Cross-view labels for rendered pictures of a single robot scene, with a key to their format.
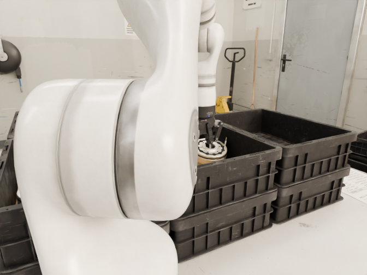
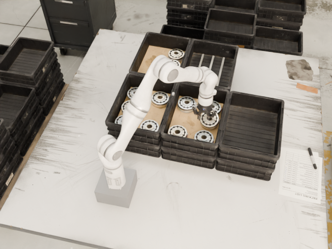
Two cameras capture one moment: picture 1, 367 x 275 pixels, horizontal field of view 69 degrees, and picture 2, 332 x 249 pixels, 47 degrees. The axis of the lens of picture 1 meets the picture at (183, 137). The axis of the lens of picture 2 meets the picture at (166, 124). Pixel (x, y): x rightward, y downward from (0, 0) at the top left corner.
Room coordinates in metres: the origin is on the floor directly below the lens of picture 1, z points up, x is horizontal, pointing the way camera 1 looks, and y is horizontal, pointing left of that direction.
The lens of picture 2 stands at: (-0.39, -0.79, 2.44)
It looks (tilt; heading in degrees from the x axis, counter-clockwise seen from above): 51 degrees down; 42
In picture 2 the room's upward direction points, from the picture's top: straight up
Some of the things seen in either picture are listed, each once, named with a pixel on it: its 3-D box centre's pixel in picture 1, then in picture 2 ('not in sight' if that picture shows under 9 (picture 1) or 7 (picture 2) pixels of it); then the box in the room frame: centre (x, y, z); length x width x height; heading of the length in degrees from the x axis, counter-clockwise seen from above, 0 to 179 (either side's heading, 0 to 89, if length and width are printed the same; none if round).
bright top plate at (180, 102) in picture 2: not in sight; (186, 103); (0.77, 0.10, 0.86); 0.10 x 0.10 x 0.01
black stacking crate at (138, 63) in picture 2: not in sight; (161, 62); (0.93, 0.43, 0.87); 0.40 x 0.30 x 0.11; 28
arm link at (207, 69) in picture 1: (206, 55); (208, 84); (0.73, -0.06, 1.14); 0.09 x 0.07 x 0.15; 80
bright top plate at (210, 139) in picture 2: not in sight; (203, 138); (0.64, -0.13, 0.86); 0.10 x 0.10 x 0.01
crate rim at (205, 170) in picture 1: (190, 139); (196, 112); (0.71, -0.02, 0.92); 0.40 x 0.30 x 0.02; 28
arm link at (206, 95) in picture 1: (198, 91); (206, 94); (0.75, -0.04, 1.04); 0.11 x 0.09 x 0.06; 27
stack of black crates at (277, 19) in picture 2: not in sight; (276, 22); (2.44, 0.40, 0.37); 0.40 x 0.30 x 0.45; 119
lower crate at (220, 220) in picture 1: (190, 190); (194, 131); (0.71, -0.02, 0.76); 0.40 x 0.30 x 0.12; 28
